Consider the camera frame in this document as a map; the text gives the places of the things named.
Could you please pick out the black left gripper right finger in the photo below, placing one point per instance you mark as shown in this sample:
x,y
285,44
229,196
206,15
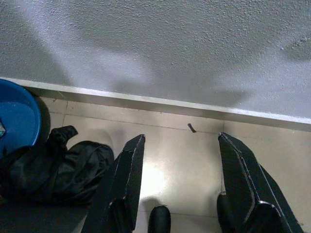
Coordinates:
x,y
240,184

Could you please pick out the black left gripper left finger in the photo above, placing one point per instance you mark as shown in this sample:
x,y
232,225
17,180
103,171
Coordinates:
x,y
124,184

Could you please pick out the large black garment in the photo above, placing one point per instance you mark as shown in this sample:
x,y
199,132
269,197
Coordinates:
x,y
53,170

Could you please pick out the black robot foot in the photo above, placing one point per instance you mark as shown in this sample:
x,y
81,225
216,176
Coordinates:
x,y
159,221

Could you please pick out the small black scrap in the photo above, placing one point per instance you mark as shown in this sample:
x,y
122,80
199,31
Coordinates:
x,y
191,128

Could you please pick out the grey skirting board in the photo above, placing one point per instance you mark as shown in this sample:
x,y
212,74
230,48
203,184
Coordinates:
x,y
155,104

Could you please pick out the blue plastic basin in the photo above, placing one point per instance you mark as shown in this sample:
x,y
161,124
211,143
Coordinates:
x,y
17,116

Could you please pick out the green white packet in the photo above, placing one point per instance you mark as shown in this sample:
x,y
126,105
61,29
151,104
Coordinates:
x,y
2,128

